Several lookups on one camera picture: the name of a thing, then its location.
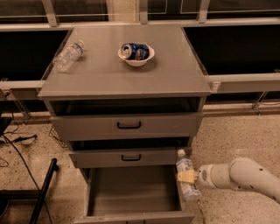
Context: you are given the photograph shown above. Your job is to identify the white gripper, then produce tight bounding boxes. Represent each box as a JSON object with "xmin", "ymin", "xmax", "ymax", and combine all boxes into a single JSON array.
[{"xmin": 177, "ymin": 164, "xmax": 231, "ymax": 189}]

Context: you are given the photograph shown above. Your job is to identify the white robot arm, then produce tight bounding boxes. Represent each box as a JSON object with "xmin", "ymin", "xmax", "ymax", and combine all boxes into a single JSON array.
[{"xmin": 176, "ymin": 157, "xmax": 280, "ymax": 203}]

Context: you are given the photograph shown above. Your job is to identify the grey top drawer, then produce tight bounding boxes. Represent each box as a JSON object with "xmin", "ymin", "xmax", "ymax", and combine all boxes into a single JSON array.
[{"xmin": 49, "ymin": 96, "xmax": 205, "ymax": 142}]

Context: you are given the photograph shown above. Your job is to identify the grey drawer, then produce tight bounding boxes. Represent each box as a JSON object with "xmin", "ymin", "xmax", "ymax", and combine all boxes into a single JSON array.
[
  {"xmin": 69, "ymin": 136, "xmax": 191, "ymax": 168},
  {"xmin": 74, "ymin": 165, "xmax": 194, "ymax": 224},
  {"xmin": 49, "ymin": 96, "xmax": 205, "ymax": 142}
]

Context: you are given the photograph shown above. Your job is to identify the grey bottom drawer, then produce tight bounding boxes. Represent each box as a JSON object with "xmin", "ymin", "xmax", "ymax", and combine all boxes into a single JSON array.
[{"xmin": 74, "ymin": 165, "xmax": 194, "ymax": 224}]

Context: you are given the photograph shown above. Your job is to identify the grey middle drawer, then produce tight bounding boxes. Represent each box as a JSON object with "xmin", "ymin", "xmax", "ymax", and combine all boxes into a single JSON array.
[{"xmin": 69, "ymin": 136, "xmax": 191, "ymax": 168}]

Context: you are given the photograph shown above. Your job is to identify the grey drawer cabinet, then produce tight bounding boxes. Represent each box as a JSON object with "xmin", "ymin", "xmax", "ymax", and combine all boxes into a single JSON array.
[{"xmin": 38, "ymin": 24, "xmax": 212, "ymax": 224}]

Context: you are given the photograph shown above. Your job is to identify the clear plastic bottle green label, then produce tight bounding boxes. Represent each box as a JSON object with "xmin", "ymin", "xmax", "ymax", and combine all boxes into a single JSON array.
[{"xmin": 53, "ymin": 40, "xmax": 84, "ymax": 73}]

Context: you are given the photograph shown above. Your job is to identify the white ceramic bowl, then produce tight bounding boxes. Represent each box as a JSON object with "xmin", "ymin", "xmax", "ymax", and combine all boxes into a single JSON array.
[{"xmin": 118, "ymin": 43, "xmax": 155, "ymax": 67}]

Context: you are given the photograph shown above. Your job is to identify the black metal stand leg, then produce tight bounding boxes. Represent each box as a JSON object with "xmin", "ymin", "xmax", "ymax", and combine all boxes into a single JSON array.
[{"xmin": 29, "ymin": 158, "xmax": 59, "ymax": 224}]

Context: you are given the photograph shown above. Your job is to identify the blue soda can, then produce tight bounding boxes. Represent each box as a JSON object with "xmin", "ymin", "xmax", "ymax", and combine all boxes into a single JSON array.
[{"xmin": 121, "ymin": 43, "xmax": 150, "ymax": 60}]

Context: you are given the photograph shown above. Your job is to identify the metal window railing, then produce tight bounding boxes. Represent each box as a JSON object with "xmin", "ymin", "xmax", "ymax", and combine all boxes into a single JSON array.
[{"xmin": 1, "ymin": 0, "xmax": 280, "ymax": 103}]

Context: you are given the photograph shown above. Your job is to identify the black middle drawer handle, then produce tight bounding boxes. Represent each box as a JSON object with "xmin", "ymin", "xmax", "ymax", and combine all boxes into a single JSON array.
[{"xmin": 121, "ymin": 154, "xmax": 142, "ymax": 162}]

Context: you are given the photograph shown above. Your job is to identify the black drawer handle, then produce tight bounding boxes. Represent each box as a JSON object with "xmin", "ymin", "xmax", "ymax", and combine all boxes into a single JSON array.
[
  {"xmin": 121, "ymin": 154, "xmax": 142, "ymax": 162},
  {"xmin": 116, "ymin": 122, "xmax": 142, "ymax": 130}
]

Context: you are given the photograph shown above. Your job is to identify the black top drawer handle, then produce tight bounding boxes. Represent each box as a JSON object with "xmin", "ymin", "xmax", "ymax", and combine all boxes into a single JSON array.
[{"xmin": 116, "ymin": 122, "xmax": 142, "ymax": 130}]

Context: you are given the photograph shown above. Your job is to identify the black floor cable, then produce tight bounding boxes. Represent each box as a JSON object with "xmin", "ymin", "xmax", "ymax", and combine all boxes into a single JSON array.
[{"xmin": 0, "ymin": 116, "xmax": 53, "ymax": 224}]

